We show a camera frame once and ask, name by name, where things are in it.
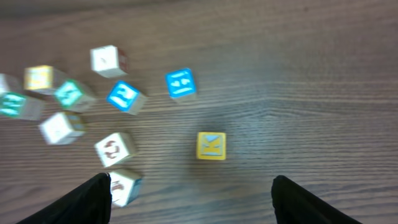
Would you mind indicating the white block brown acorn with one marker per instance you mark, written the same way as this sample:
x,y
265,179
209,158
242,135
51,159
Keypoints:
x,y
124,186

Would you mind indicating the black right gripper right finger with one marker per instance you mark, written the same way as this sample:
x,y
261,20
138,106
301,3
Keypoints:
x,y
295,205

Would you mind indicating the plain wooden block number two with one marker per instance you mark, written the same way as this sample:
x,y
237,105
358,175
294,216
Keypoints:
x,y
10,83

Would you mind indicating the green number four block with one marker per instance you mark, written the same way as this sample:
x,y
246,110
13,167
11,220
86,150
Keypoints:
x,y
74,96

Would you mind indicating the blue top wooden block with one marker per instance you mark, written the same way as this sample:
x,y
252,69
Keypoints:
x,y
181,85

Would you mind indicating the white block brown animal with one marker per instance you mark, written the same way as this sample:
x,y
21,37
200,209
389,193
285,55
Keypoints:
x,y
115,149

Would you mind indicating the yellow top wooden block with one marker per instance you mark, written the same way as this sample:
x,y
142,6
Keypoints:
x,y
43,79

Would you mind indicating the green R wooden block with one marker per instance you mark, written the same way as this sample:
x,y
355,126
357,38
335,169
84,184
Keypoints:
x,y
19,106

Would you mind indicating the blue P wooden block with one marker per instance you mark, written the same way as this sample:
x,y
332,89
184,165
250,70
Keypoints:
x,y
126,98

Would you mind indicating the white block blue side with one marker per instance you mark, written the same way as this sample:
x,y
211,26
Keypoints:
x,y
62,128

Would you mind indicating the white wooden block top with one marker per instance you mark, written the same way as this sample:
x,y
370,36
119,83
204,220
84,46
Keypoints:
x,y
109,61

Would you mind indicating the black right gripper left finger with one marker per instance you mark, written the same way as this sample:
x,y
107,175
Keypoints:
x,y
89,203

